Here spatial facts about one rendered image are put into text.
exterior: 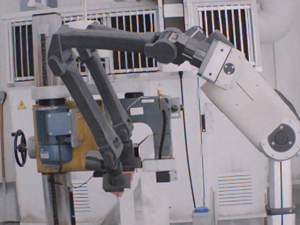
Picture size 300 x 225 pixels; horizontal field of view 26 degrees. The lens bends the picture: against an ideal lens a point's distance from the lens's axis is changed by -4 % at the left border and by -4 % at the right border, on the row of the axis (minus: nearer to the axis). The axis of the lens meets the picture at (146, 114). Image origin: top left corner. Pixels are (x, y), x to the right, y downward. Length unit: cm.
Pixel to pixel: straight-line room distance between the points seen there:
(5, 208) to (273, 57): 325
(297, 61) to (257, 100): 489
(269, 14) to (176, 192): 179
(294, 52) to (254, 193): 187
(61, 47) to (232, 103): 57
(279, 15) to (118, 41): 405
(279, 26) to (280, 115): 384
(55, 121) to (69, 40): 71
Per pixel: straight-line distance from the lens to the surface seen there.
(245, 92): 214
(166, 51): 200
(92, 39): 211
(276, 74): 701
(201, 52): 199
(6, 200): 719
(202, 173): 574
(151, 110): 297
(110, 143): 229
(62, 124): 279
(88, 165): 238
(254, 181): 576
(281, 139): 224
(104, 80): 272
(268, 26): 601
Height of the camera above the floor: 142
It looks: 3 degrees down
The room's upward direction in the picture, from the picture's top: 4 degrees counter-clockwise
